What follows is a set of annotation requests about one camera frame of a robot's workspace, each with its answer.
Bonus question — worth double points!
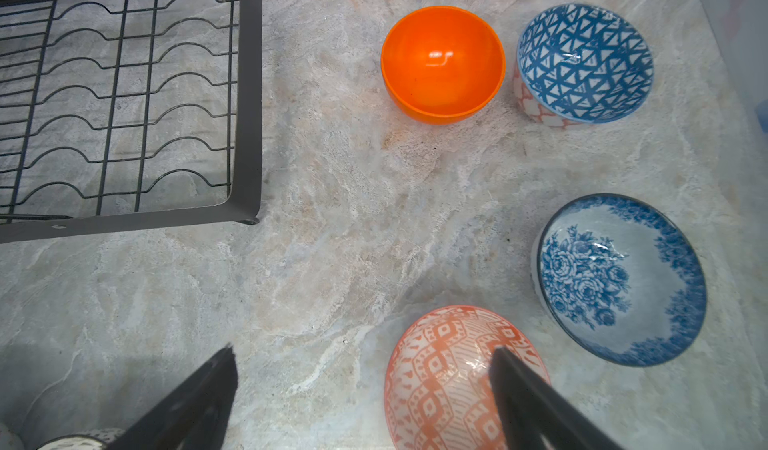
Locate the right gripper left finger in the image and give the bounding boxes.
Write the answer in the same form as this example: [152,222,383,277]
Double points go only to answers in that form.
[107,345,238,450]

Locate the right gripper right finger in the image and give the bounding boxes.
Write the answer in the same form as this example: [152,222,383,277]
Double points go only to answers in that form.
[489,347,621,450]

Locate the blue floral bowl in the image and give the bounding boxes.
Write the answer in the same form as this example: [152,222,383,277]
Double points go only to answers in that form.
[531,193,707,367]

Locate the black wire dish rack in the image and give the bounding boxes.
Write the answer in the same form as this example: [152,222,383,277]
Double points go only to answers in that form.
[1,0,262,243]

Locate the red geometric pattern bowl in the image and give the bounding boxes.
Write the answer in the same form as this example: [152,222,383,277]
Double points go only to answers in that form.
[384,305,549,449]

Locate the brown white pattern bowl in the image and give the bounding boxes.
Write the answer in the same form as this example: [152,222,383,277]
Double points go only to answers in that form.
[38,428,124,450]

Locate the blue triangle pattern bowl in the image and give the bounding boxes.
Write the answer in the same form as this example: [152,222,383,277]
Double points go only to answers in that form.
[513,4,654,129]

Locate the orange plastic bowl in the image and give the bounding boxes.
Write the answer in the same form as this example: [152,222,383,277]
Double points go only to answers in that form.
[380,6,506,125]

